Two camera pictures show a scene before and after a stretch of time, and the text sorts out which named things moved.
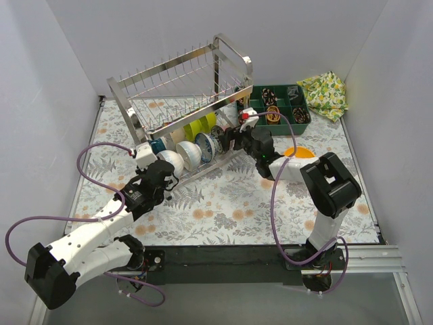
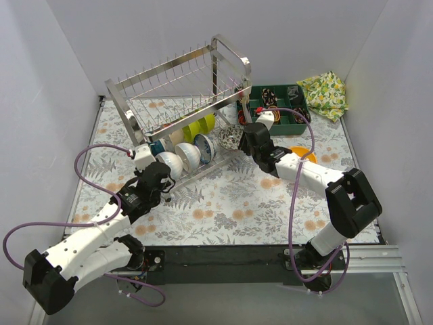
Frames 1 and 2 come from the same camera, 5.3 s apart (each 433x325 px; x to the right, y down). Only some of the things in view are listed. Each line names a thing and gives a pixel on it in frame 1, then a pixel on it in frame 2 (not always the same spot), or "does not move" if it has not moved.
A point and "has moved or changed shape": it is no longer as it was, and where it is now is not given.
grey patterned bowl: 216,131 has moved or changed shape
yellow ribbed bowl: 300,152 does not move
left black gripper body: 166,172 does not move
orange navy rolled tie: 240,119 does not move
